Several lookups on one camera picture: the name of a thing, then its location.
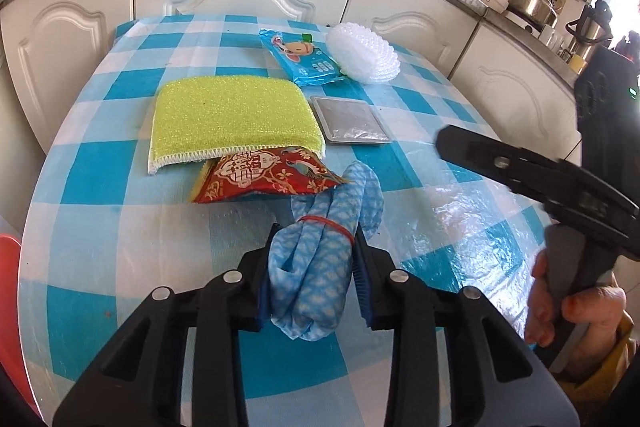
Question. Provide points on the white foam fruit net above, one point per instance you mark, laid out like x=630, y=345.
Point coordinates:
x=365, y=52

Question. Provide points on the blue patterned cloth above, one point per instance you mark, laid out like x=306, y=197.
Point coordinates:
x=310, y=277

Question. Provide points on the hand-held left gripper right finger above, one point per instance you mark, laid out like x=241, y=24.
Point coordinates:
x=360, y=292

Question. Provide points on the dark thermos jug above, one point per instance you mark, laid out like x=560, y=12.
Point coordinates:
x=590, y=29

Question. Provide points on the green dish sponge pad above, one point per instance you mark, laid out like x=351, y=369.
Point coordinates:
x=225, y=117

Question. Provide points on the red plastic bucket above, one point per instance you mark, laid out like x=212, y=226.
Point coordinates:
x=9, y=307

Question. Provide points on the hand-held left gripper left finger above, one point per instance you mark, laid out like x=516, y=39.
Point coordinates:
x=264, y=302

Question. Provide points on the blue cartoon snack packet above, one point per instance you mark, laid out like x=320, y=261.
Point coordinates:
x=305, y=62

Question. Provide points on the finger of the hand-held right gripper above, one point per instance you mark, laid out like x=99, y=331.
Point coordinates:
x=480, y=157

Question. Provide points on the silver foil sachet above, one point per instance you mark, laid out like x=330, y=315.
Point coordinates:
x=350, y=119

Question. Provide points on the person's right hand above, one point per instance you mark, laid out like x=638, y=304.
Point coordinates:
x=595, y=307

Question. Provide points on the blue white checked tablecloth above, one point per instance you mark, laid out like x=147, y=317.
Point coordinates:
x=125, y=232

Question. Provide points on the steel kettle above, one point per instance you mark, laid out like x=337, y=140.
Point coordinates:
x=532, y=4

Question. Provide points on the red snack wrapper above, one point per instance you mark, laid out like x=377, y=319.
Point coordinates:
x=260, y=174

